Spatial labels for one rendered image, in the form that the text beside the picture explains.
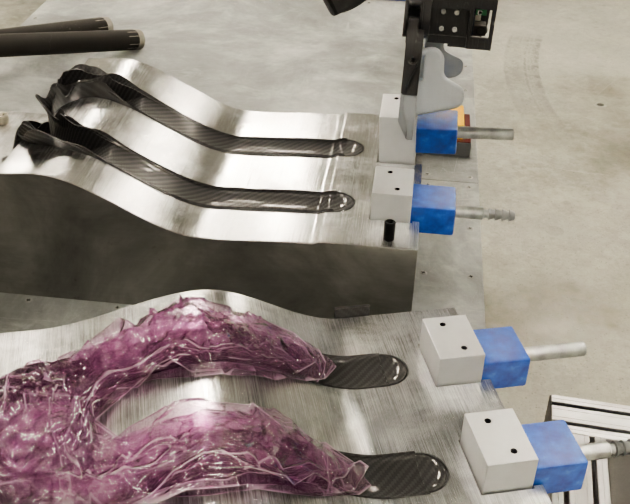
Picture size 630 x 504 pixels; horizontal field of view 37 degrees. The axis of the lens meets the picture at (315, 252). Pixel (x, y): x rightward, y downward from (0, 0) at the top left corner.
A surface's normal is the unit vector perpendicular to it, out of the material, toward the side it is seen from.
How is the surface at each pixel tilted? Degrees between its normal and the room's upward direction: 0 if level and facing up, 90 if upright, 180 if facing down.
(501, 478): 90
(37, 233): 90
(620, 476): 0
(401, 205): 90
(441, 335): 0
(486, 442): 0
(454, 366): 90
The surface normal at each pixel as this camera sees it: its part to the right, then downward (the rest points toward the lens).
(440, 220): -0.12, 0.56
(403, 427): 0.03, -0.83
